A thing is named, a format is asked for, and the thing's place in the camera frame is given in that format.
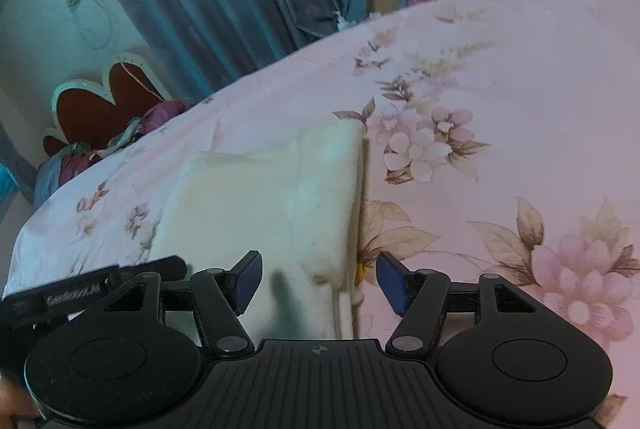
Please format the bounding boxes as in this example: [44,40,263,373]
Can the pile of colourful clothes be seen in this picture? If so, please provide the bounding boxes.
[34,101,192,206]

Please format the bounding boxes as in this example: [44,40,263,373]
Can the white wall cable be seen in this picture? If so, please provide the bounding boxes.
[64,0,114,50]

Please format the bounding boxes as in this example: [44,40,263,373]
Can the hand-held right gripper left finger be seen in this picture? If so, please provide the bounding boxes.
[102,250,264,355]

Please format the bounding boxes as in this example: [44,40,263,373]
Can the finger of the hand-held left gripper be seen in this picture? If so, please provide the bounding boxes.
[119,256,189,286]

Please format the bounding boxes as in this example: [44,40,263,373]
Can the pink floral bedsheet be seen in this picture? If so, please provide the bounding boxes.
[2,0,640,429]

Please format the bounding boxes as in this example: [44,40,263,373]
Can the red heart-shaped headboard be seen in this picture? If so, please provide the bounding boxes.
[42,51,168,156]

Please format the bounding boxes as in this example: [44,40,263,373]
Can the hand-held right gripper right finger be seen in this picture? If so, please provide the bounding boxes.
[376,252,539,355]

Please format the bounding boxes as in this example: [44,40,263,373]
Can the cream white towel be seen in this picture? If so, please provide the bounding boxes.
[150,119,367,343]

